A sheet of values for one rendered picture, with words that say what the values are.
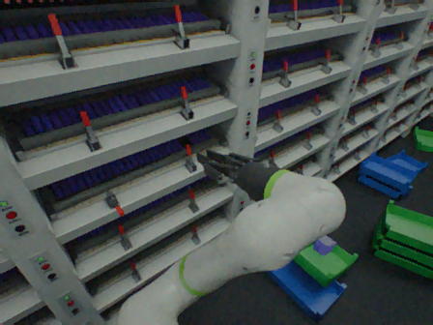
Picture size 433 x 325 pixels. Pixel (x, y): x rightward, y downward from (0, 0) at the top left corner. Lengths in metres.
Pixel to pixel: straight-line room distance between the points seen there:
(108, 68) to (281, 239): 0.48
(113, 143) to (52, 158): 0.13
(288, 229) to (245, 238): 0.07
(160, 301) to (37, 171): 0.42
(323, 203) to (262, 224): 0.13
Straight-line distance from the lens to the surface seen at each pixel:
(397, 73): 2.10
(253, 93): 0.90
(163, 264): 1.11
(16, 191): 0.69
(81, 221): 0.80
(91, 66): 0.62
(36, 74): 0.61
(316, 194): 0.48
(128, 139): 0.71
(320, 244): 1.52
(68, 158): 0.69
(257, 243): 0.40
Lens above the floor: 1.22
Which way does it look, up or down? 36 degrees down
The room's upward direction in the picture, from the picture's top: straight up
